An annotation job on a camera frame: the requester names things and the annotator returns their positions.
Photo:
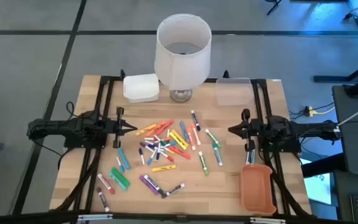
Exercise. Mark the small marker light blue cap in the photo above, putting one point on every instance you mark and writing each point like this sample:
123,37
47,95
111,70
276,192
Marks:
120,164

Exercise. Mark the white plastic bin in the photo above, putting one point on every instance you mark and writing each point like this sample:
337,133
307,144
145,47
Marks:
140,87

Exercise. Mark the black stand leg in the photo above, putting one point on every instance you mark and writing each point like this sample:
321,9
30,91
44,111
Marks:
331,78

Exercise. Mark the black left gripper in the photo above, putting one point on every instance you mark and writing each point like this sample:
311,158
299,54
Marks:
118,127

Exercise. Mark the black Expo dry-erase marker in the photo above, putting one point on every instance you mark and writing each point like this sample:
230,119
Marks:
247,158

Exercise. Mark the black chair base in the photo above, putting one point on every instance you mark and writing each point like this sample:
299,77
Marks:
273,6

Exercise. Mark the purple highlighter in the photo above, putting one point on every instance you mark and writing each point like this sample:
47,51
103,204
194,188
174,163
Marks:
148,185

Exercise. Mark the dark grey side desk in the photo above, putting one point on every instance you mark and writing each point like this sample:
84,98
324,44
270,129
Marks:
356,149

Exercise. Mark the red Expo dry-erase marker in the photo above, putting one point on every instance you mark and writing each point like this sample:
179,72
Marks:
106,183

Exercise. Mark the silver aluminium bracket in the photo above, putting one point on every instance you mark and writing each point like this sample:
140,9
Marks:
95,217
267,221

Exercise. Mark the small marker navy cap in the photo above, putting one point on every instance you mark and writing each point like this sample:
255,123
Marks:
141,156

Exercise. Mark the clear plastic bin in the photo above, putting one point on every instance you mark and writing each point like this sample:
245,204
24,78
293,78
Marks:
233,93

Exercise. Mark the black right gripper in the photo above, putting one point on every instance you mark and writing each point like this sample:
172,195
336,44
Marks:
250,129

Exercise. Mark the teal Expo dry-erase marker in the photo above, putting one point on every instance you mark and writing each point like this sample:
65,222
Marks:
217,154

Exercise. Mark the light green Expo marker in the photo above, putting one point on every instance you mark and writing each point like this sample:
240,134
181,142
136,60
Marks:
203,163

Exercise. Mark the brown Expo dry-erase marker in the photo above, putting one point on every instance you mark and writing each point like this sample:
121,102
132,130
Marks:
102,199

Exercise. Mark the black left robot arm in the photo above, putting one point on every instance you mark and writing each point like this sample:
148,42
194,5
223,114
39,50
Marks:
73,126

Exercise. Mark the orange plastic bin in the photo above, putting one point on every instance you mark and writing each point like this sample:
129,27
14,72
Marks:
256,189

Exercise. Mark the navy Expo dry-erase marker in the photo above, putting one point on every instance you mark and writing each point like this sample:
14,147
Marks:
195,120

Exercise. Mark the green Expo dry-erase marker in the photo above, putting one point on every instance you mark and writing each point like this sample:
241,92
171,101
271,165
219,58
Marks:
213,138

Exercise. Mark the green highlighter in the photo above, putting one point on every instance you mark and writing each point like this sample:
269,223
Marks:
120,176

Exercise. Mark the red highlighter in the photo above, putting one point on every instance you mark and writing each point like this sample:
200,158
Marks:
164,127
179,152

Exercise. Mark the small marker red cap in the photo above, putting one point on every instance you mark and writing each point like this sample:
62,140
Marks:
148,138
167,156

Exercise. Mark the blue highlighter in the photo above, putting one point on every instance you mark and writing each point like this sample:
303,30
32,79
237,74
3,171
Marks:
184,132
123,158

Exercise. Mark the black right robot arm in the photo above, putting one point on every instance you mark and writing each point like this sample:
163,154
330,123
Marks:
291,129

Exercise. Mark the teal highlighter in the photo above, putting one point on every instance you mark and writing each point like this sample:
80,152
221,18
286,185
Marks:
117,181

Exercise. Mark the table lamp white shade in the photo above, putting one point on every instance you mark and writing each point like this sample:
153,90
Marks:
182,68

